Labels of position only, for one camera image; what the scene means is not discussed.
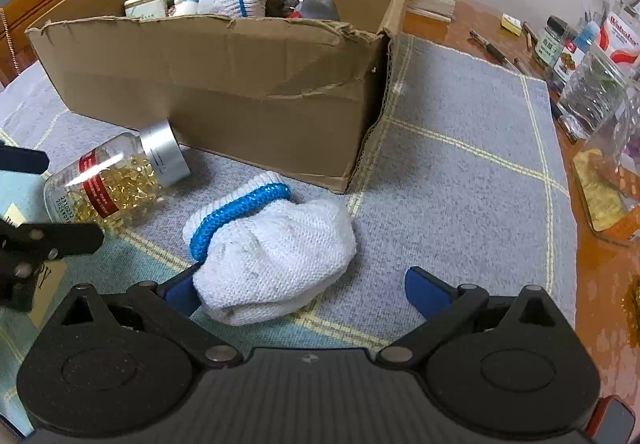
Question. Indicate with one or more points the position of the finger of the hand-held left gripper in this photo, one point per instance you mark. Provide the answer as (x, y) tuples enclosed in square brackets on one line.
[(65, 236), (22, 159)]

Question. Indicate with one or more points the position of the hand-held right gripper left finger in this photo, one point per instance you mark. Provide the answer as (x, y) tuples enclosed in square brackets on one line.
[(175, 296)]

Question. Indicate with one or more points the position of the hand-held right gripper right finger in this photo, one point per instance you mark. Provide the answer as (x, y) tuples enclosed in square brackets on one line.
[(425, 291)]

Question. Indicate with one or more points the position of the beige small carton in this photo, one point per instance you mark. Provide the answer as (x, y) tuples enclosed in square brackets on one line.
[(10, 214)]

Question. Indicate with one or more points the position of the yellow capsule bottle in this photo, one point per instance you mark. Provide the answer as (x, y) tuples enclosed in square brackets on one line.
[(115, 179)]

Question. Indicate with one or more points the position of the brown cardboard box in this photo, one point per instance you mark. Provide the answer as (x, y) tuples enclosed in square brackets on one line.
[(200, 88)]

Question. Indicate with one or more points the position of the green tissue packet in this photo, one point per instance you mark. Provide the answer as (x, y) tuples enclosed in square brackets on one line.
[(145, 3)]

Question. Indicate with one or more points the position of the blue grey checked blanket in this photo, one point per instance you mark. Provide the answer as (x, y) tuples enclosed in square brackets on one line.
[(450, 173)]

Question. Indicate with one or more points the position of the gold ornament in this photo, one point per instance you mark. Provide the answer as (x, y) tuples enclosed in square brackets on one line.
[(632, 299)]

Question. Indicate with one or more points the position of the large black lid jar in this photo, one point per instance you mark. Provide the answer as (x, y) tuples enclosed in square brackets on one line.
[(615, 173)]

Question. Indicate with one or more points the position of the red case phone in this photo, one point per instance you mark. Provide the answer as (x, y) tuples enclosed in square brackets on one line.
[(612, 424)]

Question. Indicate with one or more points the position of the clear water bottle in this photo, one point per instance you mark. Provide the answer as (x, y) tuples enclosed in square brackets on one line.
[(595, 93)]

